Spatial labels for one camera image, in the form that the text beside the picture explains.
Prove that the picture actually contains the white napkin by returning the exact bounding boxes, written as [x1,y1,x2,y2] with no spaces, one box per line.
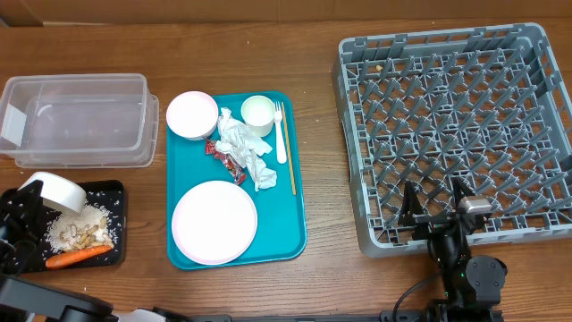
[214,107,277,191]

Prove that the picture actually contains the orange carrot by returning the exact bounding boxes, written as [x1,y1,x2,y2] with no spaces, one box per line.
[46,245,112,269]

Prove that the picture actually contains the white plastic fork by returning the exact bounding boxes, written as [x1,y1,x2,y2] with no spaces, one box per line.
[274,101,287,164]

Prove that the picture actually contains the teal plastic tray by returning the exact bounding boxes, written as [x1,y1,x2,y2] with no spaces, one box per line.
[166,90,307,270]

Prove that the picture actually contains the pink bowl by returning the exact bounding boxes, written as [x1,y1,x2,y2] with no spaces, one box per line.
[166,91,219,140]

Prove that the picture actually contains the large pink plate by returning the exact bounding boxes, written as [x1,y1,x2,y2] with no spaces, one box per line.
[171,181,257,266]

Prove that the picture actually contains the clear plastic bin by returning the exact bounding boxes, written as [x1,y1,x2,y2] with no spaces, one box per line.
[1,73,160,168]

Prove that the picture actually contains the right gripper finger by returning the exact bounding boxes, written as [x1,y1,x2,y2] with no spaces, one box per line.
[399,181,425,225]
[451,177,468,214]

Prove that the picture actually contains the red snack wrapper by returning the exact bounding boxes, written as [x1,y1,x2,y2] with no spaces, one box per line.
[206,140,247,185]

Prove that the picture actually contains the white bowl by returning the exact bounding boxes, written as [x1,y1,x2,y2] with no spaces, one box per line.
[19,172,87,215]

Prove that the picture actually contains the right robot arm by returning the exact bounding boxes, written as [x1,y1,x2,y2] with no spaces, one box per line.
[391,178,508,322]

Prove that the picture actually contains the grey dishwasher rack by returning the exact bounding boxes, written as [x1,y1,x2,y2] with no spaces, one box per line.
[332,23,571,258]

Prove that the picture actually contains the wooden chopstick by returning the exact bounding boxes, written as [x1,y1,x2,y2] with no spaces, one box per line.
[281,102,297,196]

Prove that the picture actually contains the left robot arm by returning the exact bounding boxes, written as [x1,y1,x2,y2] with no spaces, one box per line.
[1,180,189,322]

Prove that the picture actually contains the black plastic tray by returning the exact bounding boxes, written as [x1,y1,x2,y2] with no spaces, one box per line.
[21,180,127,273]

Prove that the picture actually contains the white paper cup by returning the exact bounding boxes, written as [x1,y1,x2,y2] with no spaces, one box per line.
[240,95,274,137]

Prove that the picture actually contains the rice and peanut scraps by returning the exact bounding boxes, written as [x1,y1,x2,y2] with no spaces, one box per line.
[44,204,119,253]

